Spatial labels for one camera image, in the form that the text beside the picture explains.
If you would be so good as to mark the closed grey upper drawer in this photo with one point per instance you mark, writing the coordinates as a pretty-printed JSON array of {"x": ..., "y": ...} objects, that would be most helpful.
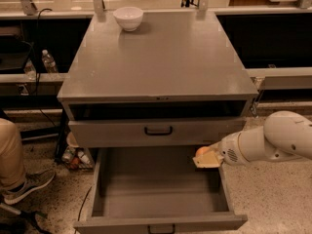
[{"x": 154, "y": 132}]

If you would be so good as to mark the bottles under cabinet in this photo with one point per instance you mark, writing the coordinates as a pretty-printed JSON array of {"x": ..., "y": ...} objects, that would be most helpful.
[{"x": 76, "y": 157}]

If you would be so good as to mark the clear plastic water bottle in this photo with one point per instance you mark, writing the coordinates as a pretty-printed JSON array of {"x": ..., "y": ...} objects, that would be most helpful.
[{"x": 49, "y": 62}]

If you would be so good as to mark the grey sneaker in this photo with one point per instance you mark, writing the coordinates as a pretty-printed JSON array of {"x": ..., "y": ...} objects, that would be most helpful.
[{"x": 33, "y": 183}]

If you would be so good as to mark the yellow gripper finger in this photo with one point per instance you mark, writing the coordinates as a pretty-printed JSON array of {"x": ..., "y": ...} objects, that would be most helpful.
[{"x": 209, "y": 160}]

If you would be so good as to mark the orange fruit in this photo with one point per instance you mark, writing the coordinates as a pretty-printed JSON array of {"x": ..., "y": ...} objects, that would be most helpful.
[{"x": 202, "y": 151}]

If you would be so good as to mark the person leg khaki trousers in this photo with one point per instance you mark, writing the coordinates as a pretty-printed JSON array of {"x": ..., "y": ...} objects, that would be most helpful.
[{"x": 12, "y": 170}]

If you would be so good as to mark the open grey lower drawer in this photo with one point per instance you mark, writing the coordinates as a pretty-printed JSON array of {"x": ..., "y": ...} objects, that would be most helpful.
[{"x": 157, "y": 190}]

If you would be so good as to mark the white ceramic bowl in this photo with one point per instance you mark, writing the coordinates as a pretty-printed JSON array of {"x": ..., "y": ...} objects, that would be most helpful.
[{"x": 128, "y": 18}]

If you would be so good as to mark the grey metal drawer cabinet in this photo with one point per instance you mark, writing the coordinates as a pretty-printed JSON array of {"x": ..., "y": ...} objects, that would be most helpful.
[{"x": 176, "y": 65}]

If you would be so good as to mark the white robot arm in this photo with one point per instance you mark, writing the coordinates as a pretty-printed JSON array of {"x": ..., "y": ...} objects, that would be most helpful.
[{"x": 284, "y": 136}]

